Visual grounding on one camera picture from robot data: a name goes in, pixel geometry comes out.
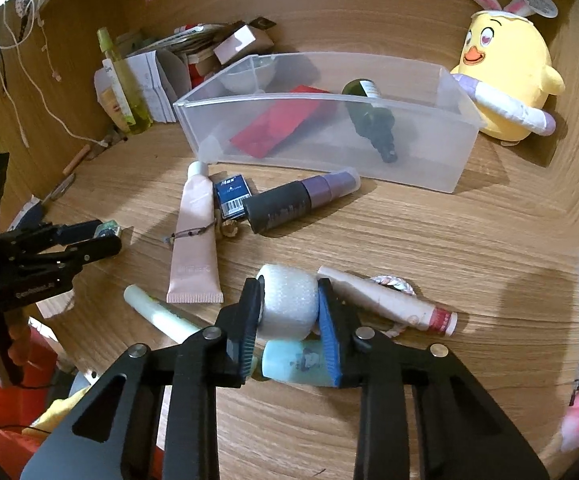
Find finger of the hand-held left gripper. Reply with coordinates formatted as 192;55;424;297
34;219;120;249
44;233;123;274

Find white tube with red end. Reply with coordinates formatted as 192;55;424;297
316;265;459;337

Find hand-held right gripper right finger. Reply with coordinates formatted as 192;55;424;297
317;277;550;480

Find black and purple spray bottle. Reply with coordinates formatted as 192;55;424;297
242;166;361;234

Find white folded paper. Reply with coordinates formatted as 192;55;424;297
94;50;181;124

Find red flat packet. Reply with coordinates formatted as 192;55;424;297
229;85;338;160

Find light blue printed tube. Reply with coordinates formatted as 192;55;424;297
261;337;333;387

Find yellow spray bottle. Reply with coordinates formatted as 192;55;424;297
96;27;155;135

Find pale green tube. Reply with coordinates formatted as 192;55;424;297
123;284;206;344

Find small dark blue box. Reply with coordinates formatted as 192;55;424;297
213;173;253;221

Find yellow cloth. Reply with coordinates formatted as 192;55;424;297
34;389;91;432

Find dark green glass bottle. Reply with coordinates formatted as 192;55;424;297
340;78;399;164

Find yellow chick plush toy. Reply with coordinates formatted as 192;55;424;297
441;0;567;144

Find printed leaflet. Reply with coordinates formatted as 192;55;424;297
130;23;231;57

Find thin brown bracelet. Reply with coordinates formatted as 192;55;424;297
164;222;221;246

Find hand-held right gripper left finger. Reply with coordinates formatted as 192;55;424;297
20;276;265;480

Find clear plastic storage bin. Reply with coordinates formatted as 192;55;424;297
172;52;481;194

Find short wooden stick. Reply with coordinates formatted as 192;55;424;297
63;143;93;176

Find white string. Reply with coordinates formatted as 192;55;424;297
0;0;106;149

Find pink cosmetic tube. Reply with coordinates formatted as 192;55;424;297
166;160;225;305

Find small cardboard box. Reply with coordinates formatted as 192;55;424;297
212;23;276;64

